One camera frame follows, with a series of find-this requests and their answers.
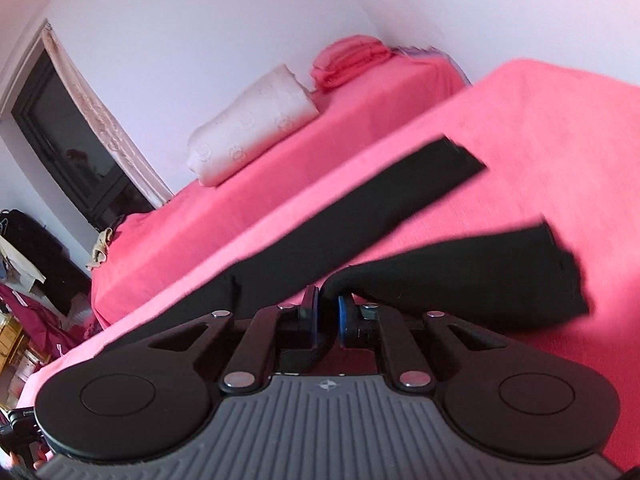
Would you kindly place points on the wooden shelf with boxes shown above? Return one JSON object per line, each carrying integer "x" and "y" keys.
{"x": 19, "y": 359}

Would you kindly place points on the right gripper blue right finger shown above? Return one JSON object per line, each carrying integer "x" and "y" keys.
{"x": 352, "y": 327}

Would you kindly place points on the dark window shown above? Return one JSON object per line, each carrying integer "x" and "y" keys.
{"x": 75, "y": 158}

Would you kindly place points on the red-pink far bed cover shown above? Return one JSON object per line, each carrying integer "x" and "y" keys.
{"x": 151, "y": 251}

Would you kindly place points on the dark red hanging garment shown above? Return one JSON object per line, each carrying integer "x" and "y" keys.
{"x": 41, "y": 325}

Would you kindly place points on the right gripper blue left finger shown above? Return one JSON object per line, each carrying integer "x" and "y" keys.
{"x": 308, "y": 318}

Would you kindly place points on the black knit pants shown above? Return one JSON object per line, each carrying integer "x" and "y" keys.
{"x": 508, "y": 281}

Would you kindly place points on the pale pink curtain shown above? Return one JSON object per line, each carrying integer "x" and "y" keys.
{"x": 104, "y": 125}

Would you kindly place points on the folded red blanket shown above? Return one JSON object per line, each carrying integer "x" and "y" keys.
{"x": 346, "y": 59}

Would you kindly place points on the beige cloth on bed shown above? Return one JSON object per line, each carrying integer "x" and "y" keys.
{"x": 99, "y": 252}

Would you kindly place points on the pale pink embossed pillow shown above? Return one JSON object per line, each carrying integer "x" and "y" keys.
{"x": 267, "y": 112}

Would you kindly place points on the pink blanket near bed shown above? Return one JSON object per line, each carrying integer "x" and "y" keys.
{"x": 559, "y": 145}

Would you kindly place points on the black hanging clothes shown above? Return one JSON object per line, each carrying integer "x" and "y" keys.
{"x": 63, "y": 280}

